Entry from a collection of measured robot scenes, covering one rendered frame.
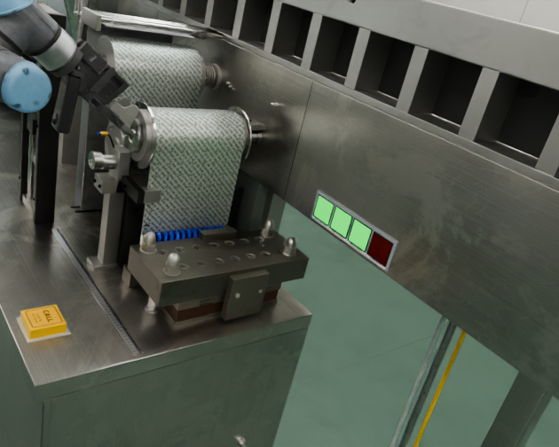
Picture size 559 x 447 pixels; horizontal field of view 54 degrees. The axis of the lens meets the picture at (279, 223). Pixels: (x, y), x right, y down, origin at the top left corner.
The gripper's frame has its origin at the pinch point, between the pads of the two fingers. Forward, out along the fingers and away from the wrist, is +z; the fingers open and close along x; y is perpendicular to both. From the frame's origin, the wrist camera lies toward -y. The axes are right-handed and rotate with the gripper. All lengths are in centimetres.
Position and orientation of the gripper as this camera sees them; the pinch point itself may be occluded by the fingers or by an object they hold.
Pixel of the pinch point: (126, 132)
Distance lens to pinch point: 124.1
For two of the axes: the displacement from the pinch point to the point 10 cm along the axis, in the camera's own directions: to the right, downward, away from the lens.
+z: 4.6, 5.0, 7.4
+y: 6.7, -7.4, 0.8
